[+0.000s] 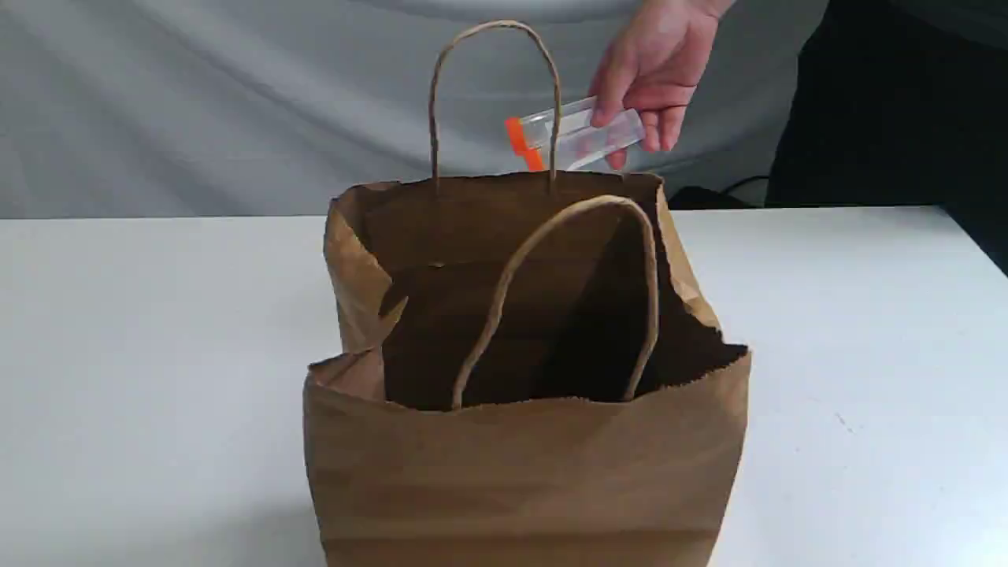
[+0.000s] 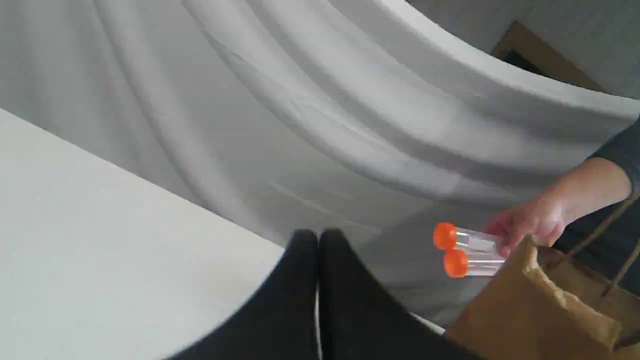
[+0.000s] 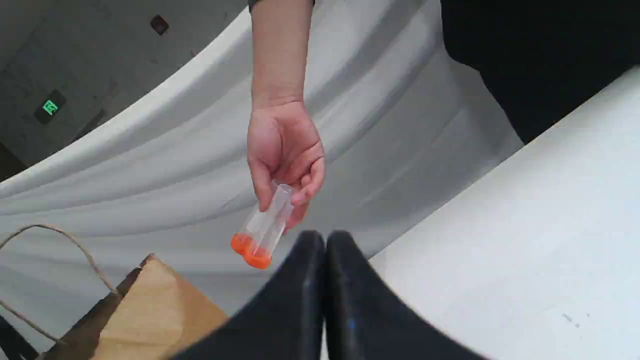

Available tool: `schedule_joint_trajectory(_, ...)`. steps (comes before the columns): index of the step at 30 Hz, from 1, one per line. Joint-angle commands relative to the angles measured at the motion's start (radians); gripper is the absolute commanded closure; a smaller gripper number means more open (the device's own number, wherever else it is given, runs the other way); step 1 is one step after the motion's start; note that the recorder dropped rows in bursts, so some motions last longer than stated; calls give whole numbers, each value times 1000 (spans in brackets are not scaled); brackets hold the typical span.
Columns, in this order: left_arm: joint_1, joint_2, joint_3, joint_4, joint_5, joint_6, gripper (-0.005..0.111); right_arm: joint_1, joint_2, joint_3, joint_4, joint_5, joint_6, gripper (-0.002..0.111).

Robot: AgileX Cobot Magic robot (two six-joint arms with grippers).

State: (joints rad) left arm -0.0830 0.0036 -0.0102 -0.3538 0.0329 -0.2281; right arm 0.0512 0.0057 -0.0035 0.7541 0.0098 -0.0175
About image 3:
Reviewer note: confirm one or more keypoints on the grey fabric backdrop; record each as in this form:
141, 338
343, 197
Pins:
405, 129

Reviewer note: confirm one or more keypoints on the clear tube orange cap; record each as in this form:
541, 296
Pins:
265, 228
243, 238

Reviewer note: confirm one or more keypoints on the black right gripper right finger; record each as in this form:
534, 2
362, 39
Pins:
365, 320

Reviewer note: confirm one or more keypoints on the person's bare forearm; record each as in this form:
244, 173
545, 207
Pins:
280, 32

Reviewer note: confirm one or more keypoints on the green exit sign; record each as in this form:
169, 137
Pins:
49, 108

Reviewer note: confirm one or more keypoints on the brown paper bag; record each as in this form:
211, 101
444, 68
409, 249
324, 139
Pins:
153, 314

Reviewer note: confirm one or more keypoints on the person's black clothing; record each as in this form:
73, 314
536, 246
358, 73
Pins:
541, 59

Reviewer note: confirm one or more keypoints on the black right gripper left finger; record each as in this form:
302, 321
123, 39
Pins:
284, 321

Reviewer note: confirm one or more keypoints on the person's bare hand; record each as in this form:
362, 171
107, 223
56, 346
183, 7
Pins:
284, 146

